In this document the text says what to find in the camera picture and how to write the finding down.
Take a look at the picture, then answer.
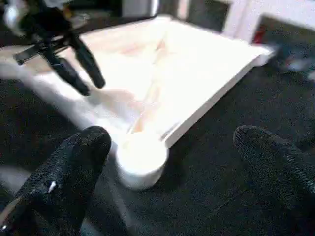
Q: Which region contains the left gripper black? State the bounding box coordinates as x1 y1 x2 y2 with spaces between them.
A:
13 0 107 96

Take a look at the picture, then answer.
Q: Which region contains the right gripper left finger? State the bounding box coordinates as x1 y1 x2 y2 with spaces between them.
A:
0 125 113 236

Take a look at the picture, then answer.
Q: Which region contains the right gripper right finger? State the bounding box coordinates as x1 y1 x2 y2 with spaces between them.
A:
233 125 315 236

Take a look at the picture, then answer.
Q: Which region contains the white plastic table top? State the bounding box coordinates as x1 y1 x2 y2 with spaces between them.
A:
0 14 276 191

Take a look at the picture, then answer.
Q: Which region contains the black shiny mat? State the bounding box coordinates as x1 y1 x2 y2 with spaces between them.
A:
0 22 315 236

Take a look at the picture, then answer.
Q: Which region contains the small red packet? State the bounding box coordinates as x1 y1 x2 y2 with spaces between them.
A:
254 26 266 44

